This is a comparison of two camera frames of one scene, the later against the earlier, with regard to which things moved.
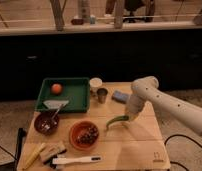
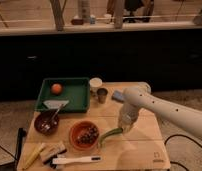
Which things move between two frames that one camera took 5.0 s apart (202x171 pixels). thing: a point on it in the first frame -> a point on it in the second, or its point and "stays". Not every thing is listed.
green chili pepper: x=117 y=119 -> x=111 y=132
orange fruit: x=56 y=88 stays
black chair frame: x=13 y=165 stays
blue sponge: x=120 y=95 stays
